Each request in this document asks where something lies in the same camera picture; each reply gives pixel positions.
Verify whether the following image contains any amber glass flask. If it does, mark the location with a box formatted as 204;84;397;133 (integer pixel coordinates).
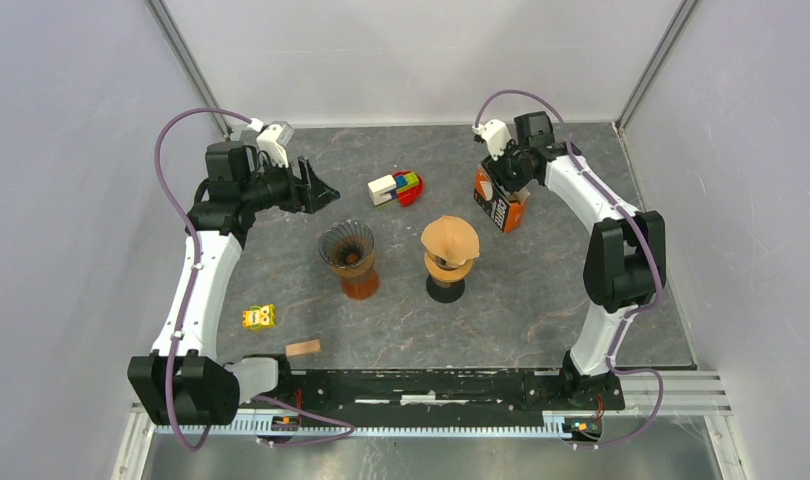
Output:
340;270;380;300

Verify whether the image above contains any orange filter box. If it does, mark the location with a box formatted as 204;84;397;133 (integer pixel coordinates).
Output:
473;165;530;233

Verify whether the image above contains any grey slotted cable duct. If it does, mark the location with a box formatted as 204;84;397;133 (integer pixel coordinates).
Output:
154;411;605;439

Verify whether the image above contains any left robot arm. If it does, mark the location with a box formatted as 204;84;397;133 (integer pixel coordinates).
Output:
127;141;340;426

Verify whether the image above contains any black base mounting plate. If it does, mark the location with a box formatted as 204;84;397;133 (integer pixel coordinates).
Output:
268;368;626;428

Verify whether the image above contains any lime green toy brick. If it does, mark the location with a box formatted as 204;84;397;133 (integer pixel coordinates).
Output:
401;171;420;191

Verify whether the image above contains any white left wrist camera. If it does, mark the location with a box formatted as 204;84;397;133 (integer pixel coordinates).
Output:
247;118;295;169

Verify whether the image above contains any white toy block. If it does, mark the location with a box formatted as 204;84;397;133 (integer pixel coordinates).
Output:
367;174;397;207

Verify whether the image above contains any yellow toy block figure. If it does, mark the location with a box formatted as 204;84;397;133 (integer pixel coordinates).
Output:
242;304;277;331

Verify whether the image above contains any red toy block base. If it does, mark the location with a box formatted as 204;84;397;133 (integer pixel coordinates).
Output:
393;170;424;207

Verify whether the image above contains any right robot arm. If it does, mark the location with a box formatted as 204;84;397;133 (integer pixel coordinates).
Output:
472;111;666;408

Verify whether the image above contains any small wooden plank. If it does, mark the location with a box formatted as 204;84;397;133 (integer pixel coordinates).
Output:
285;339;322;357

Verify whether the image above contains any dark smoky glass dripper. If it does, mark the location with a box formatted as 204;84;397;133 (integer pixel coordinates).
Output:
318;219;374;268

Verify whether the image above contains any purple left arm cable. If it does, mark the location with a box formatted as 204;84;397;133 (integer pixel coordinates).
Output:
153;107;357;454

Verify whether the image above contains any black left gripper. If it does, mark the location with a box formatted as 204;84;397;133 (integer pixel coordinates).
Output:
240;153;339;214

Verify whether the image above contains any clear ribbed glass dripper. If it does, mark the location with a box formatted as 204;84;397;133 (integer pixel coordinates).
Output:
431;255;470;270

